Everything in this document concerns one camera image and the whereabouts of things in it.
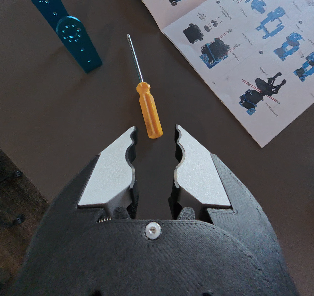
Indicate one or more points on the black office chair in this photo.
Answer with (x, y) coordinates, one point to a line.
(17, 173)

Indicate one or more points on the printed instruction booklet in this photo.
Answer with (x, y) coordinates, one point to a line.
(220, 55)

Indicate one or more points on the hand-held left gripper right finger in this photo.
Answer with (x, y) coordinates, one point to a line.
(198, 178)

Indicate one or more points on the long blue U bracket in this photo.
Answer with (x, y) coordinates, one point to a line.
(81, 55)

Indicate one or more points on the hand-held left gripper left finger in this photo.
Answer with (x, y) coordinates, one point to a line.
(108, 178)

